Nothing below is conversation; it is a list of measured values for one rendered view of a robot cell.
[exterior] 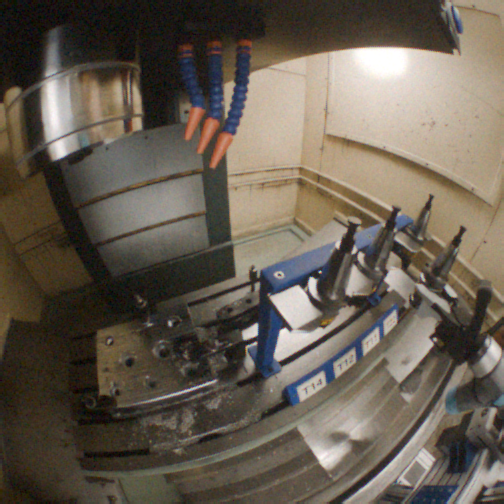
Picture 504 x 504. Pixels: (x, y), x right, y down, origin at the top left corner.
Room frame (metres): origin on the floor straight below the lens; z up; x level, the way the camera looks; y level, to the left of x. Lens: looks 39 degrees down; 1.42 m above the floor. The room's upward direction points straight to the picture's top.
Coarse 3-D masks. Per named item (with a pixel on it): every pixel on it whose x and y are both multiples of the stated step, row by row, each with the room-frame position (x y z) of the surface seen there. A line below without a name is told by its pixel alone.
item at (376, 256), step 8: (384, 224) 0.22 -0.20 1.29; (384, 232) 0.21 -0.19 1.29; (392, 232) 0.20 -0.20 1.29; (376, 240) 0.21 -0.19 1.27; (384, 240) 0.20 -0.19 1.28; (392, 240) 0.20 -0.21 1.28; (368, 248) 0.22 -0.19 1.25; (376, 248) 0.21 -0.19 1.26; (384, 248) 0.20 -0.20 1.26; (368, 256) 0.21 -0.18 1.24; (376, 256) 0.20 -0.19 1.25; (384, 256) 0.19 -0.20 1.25; (368, 264) 0.20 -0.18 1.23; (376, 264) 0.20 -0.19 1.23; (384, 264) 0.19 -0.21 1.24
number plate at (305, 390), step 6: (312, 378) 0.11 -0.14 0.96; (318, 378) 0.11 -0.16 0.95; (324, 378) 0.11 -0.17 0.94; (306, 384) 0.10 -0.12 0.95; (312, 384) 0.10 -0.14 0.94; (318, 384) 0.10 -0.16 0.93; (324, 384) 0.10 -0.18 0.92; (300, 390) 0.09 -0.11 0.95; (306, 390) 0.09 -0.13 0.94; (312, 390) 0.08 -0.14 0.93; (318, 390) 0.08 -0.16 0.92; (300, 396) 0.07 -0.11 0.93; (306, 396) 0.07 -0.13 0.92
